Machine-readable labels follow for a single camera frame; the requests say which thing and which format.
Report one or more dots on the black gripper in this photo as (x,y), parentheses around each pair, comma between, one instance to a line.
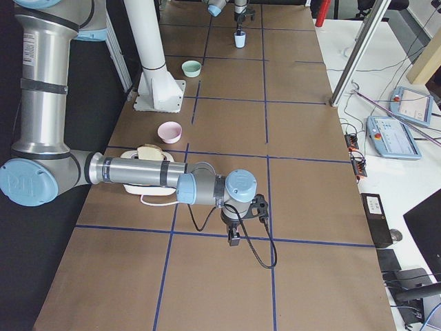
(229,221)
(240,14)

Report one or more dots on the wooden beam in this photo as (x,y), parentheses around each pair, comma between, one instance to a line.
(427,63)

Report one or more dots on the far teach pendant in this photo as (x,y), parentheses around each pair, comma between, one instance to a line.
(412,105)

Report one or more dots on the red cylinder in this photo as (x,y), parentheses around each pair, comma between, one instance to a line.
(322,13)

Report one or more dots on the cream white toaster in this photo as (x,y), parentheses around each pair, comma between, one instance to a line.
(149,190)

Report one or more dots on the black desk stand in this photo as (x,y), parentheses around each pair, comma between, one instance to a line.
(412,287)

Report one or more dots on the teach pendant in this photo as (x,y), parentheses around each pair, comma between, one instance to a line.
(392,139)
(412,105)

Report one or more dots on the black orange connector strip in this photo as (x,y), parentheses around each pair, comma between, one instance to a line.
(357,158)

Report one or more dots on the aluminium frame post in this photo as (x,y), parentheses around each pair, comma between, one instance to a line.
(367,31)

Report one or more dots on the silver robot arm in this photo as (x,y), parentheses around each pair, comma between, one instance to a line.
(42,166)
(215,7)

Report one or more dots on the black box with label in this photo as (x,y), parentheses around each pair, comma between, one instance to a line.
(376,219)

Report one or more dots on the pink bowl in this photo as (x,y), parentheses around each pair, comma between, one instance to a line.
(170,132)

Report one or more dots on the black monitor corner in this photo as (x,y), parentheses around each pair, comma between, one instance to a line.
(423,222)

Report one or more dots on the bread slice in toaster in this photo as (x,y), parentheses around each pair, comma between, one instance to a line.
(150,152)

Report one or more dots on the near teach pendant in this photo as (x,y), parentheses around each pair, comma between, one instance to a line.
(392,139)

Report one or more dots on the mint green bowl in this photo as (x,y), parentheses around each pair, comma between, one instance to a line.
(191,68)

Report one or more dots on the light blue cup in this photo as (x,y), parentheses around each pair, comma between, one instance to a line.
(240,39)

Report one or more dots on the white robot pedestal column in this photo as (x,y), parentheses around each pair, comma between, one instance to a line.
(158,91)

